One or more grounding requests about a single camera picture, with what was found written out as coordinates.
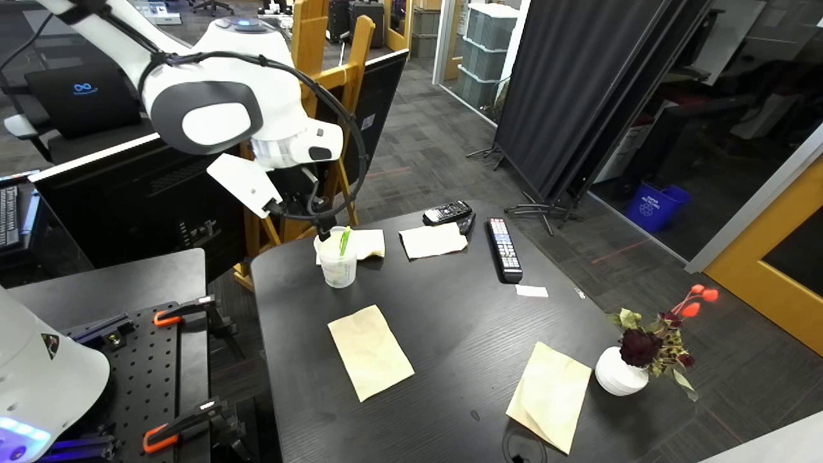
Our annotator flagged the black desk divider panel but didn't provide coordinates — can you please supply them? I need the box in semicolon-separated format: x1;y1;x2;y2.
340;47;412;187
27;125;252;288

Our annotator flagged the white wrist mount plate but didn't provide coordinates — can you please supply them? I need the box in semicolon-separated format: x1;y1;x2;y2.
203;152;286;219

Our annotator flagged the round table cable grommet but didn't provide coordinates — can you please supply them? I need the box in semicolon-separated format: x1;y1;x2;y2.
498;426;553;463

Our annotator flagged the round white vase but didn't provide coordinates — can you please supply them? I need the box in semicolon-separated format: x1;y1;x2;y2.
592;345;652;398

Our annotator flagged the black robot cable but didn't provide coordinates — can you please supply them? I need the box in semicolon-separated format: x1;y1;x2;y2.
136;47;369;225

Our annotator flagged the black office chair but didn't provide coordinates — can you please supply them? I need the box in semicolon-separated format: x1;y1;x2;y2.
0;0;165;167

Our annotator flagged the clear plastic cup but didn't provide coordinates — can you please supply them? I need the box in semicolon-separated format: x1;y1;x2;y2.
310;225;359;290

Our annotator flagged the grey plastic drawer tower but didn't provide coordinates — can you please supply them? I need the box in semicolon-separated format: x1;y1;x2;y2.
451;0;521;111

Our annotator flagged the blue recycling bin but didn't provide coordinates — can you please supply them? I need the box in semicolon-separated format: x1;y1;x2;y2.
623;180;693;236

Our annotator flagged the wide black remote control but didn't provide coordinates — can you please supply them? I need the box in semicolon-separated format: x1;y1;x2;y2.
418;198;475;225

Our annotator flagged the black perforated breadboard plate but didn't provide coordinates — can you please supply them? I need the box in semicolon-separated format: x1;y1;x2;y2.
63;304;214;463

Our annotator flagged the orange handled black clamp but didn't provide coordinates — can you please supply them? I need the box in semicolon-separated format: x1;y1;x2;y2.
149;292;237;333
139;395;252;457

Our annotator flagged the long black remote control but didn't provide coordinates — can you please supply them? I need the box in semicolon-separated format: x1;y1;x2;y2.
484;215;523;284

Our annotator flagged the black computer keyboard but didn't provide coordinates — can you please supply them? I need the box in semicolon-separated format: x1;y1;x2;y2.
0;180;41;251

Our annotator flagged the beige paper napkin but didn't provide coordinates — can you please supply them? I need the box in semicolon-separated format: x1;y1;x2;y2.
503;338;593;457
323;304;418;404
395;221;471;261
313;225;388;268

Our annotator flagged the dark red flower bouquet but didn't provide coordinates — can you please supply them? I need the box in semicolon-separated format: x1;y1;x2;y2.
610;279;722;404

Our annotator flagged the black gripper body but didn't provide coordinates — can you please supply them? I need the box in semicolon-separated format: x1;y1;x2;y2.
279;165;337;221

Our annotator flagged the black curtain on stand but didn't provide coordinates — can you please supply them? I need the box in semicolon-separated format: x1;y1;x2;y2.
464;0;715;236

